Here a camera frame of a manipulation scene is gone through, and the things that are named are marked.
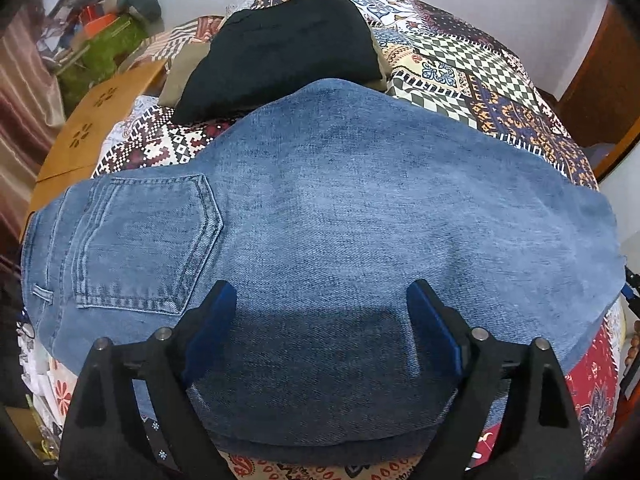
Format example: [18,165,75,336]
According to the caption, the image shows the blue denim jeans pants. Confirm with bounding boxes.
[21,77,626,466]

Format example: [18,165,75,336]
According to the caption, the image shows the folded khaki pants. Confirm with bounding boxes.
[159,35,390,108]

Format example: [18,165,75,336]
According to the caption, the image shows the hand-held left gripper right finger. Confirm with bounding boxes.
[406,279,586,480]

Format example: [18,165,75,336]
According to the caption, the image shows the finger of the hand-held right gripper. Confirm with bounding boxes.
[621,265,640,317]

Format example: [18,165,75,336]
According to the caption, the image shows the patchwork printed blanket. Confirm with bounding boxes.
[17,0,626,480]

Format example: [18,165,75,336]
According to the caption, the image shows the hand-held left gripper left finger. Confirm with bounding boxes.
[57,280,238,480]

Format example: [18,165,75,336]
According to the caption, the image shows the grey long pillow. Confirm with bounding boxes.
[75,0,165,36]

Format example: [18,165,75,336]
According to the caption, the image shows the striped red curtain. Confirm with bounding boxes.
[0,5,66,256]

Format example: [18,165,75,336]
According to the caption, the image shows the green fabric storage box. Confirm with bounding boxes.
[55,12,151,98]

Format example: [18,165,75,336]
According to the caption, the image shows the folded black pants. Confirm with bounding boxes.
[172,0,386,123]

